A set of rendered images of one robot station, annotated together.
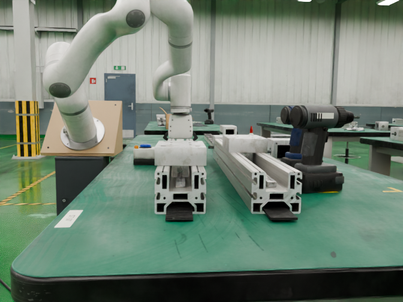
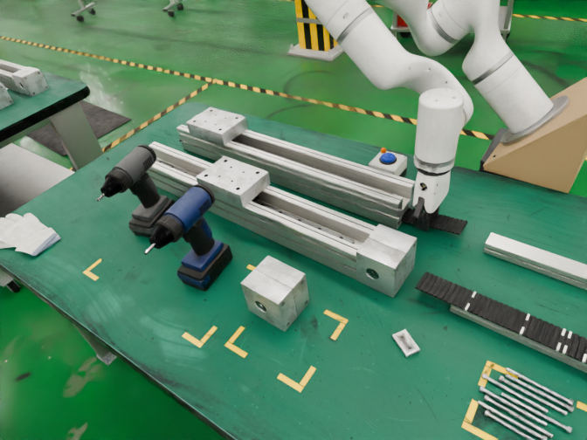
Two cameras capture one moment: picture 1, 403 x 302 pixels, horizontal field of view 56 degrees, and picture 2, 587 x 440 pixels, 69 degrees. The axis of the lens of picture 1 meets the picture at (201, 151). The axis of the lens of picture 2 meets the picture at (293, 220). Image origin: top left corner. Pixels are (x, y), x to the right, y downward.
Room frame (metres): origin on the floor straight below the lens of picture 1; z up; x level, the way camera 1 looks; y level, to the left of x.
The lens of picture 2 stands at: (1.89, -0.65, 1.53)
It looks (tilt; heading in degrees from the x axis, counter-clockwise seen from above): 42 degrees down; 137
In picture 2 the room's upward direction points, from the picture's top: 9 degrees counter-clockwise
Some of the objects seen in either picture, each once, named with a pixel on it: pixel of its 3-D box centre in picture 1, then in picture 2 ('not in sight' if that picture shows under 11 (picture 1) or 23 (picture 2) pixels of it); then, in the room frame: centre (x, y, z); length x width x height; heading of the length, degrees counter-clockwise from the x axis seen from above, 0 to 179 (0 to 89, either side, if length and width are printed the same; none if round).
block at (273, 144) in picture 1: (278, 151); (279, 289); (1.43, -0.30, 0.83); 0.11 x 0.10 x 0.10; 93
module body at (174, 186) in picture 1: (180, 163); (280, 162); (1.12, 0.06, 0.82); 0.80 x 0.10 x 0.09; 3
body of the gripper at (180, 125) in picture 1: (180, 124); (431, 181); (1.57, 0.09, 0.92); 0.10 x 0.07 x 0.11; 93
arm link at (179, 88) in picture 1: (179, 90); (438, 124); (1.57, 0.09, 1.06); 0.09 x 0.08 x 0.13; 93
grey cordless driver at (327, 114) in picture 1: (326, 147); (136, 199); (0.97, -0.32, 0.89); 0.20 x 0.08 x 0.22; 109
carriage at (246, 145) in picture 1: (243, 147); (234, 184); (1.13, -0.13, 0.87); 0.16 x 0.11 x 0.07; 3
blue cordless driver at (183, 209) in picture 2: (310, 139); (188, 247); (1.23, -0.36, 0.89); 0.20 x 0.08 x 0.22; 103
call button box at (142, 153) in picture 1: (147, 155); (386, 169); (1.39, 0.20, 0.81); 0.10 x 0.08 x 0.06; 93
